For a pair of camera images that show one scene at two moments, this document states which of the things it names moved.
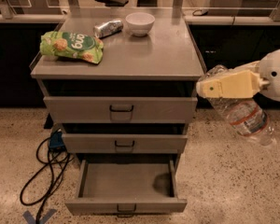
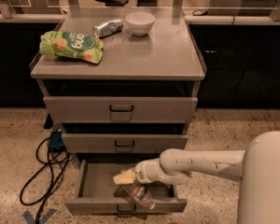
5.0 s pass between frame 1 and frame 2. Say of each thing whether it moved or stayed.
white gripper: moved
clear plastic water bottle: moved
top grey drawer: stayed
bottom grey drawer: stayed
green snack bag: stayed
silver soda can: stayed
